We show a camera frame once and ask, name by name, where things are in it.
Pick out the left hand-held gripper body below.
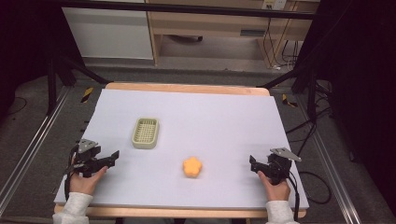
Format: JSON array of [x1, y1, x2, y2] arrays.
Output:
[[70, 138, 108, 179]]

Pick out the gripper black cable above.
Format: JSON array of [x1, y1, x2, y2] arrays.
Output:
[[64, 145, 80, 202], [288, 174, 301, 222]]

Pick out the white cabinet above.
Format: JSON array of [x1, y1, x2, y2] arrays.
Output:
[[61, 7, 154, 61]]

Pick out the person's right hand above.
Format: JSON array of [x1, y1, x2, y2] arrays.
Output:
[[257, 170, 291, 203]]

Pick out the white wall socket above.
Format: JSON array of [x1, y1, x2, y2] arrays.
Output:
[[262, 0, 288, 11]]

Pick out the aluminium floor rail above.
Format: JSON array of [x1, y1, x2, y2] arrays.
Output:
[[0, 86, 72, 217], [294, 92, 362, 224]]

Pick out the green soap dish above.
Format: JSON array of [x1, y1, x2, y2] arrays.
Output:
[[131, 117, 161, 150]]

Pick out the wooden desk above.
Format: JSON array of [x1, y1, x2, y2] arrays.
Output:
[[146, 0, 319, 68]]

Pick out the black horizontal frame bar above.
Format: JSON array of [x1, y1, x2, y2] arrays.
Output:
[[58, 0, 316, 21]]

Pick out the black curtain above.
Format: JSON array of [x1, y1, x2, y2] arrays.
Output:
[[294, 0, 396, 217], [0, 0, 86, 120]]

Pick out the thin black floor cable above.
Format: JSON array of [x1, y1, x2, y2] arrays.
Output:
[[7, 96, 29, 117]]

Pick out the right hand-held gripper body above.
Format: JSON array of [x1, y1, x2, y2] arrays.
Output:
[[263, 147, 303, 185]]

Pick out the white table mat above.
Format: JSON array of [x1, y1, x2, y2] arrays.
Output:
[[53, 88, 310, 210]]

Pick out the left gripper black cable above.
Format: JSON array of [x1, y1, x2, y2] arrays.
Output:
[[64, 145, 80, 202]]

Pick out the black cables under desk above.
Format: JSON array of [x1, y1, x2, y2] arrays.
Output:
[[262, 18, 301, 69]]

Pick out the wooden table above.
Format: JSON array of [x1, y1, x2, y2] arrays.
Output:
[[53, 81, 308, 219]]

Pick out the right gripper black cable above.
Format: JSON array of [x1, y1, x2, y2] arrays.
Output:
[[288, 174, 301, 222]]

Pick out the looped black floor cable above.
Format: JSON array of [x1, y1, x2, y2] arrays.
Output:
[[298, 170, 332, 205]]

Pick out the person's left hand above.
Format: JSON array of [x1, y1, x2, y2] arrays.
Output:
[[68, 165, 109, 196]]

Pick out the yellow black floor tape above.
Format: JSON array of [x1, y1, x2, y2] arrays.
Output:
[[281, 93, 299, 108], [80, 86, 94, 104]]

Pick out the orange flower-shaped soap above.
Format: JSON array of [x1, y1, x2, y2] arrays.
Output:
[[182, 156, 204, 179]]

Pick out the black metal stand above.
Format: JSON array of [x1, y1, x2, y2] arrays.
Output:
[[256, 65, 319, 123], [46, 50, 110, 117]]

